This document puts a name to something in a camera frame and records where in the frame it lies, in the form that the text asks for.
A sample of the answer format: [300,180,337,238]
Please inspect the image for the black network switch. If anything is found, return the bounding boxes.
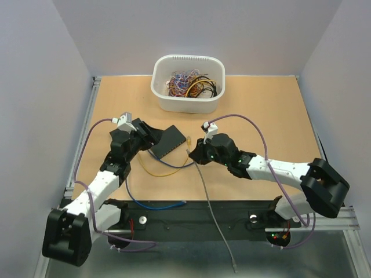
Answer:
[150,125,186,159]

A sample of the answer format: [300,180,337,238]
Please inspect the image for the grey ethernet cable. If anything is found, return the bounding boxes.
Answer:
[185,149,240,273]

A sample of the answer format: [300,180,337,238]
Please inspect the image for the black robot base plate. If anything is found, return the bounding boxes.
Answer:
[111,200,301,246]

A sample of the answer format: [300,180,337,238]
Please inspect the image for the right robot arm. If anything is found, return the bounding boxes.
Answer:
[189,133,350,226]

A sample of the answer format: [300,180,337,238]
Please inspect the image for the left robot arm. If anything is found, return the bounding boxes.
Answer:
[42,118,163,266]

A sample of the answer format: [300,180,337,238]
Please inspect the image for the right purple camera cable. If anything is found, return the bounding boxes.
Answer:
[202,114,317,250]

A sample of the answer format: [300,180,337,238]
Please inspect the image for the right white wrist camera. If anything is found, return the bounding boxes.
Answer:
[201,122,218,144]

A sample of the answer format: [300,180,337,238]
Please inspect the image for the blue ethernet cable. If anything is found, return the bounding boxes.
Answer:
[147,149,195,169]
[125,176,188,210]

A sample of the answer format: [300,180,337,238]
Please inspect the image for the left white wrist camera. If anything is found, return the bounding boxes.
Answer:
[111,112,137,133]

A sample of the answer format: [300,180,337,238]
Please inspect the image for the yellow ethernet cable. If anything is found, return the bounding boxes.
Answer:
[137,135,192,178]

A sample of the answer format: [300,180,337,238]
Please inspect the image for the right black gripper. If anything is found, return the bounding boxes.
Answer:
[188,135,230,167]

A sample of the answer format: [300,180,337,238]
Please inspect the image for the white plastic tub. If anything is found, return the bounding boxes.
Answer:
[151,54,225,114]

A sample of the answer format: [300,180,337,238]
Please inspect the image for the tangled coloured wires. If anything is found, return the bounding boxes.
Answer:
[163,67,219,98]

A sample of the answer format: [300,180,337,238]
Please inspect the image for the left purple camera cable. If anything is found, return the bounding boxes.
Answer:
[72,117,157,253]

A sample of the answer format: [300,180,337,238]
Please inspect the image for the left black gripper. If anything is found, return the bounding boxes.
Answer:
[125,121,164,162]

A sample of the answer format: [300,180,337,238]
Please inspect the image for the purple camera cable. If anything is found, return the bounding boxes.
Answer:
[72,117,157,253]
[202,114,317,250]

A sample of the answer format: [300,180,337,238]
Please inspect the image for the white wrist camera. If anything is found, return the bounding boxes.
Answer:
[111,112,137,133]
[201,122,218,144]

